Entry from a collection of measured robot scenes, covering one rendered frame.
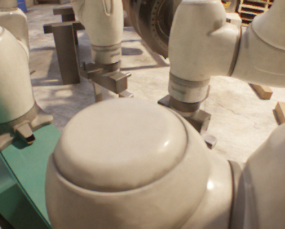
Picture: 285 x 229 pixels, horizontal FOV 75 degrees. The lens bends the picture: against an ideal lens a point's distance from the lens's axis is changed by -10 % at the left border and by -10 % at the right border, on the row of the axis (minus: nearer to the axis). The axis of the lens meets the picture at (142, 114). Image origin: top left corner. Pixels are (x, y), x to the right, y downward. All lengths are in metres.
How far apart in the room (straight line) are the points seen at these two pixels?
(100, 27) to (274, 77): 0.42
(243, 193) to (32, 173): 0.44
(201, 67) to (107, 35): 0.28
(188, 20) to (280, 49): 0.16
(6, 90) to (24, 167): 0.18
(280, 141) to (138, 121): 0.12
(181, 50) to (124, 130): 0.27
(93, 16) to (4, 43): 0.22
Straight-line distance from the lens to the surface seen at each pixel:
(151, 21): 1.16
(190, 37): 0.38
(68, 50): 2.16
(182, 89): 0.43
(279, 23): 0.38
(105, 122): 0.17
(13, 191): 0.24
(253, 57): 0.39
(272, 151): 0.18
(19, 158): 0.56
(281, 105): 2.23
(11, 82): 0.54
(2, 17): 0.70
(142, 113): 0.17
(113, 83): 0.62
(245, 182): 0.20
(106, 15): 0.56
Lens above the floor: 1.10
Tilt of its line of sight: 38 degrees down
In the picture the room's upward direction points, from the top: 2 degrees clockwise
